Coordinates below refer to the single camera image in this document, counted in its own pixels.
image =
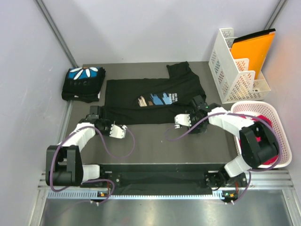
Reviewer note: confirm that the orange folder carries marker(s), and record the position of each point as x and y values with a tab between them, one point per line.
255	47

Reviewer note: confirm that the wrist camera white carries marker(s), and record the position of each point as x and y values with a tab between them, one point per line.
182	120
118	131

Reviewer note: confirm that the folded black daisy t-shirt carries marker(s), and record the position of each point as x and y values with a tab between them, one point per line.
83	84

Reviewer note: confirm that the left aluminium corner post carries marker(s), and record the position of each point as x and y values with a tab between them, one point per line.
53	27

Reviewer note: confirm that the aluminium corner post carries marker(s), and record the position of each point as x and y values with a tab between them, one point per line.
53	27
276	12

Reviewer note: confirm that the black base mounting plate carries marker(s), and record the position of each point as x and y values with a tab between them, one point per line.
162	183

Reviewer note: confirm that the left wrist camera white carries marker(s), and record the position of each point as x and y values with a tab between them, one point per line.
118	131

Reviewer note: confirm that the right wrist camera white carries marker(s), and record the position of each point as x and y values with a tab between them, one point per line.
182	120

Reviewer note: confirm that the white perforated file organizer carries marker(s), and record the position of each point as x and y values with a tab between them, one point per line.
233	80

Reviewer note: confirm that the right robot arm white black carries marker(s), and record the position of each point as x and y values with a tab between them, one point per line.
257	142

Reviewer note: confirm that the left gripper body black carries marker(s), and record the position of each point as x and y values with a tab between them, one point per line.
106	127

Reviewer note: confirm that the black graphic t-shirt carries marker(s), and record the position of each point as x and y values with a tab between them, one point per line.
152	101

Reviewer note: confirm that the right aluminium corner post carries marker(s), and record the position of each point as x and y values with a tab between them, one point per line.
276	12

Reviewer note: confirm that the white plastic laundry basket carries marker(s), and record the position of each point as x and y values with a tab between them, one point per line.
267	111

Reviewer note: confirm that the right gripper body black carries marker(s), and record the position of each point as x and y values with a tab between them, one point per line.
196	130

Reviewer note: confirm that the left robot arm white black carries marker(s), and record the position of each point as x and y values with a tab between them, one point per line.
64	166

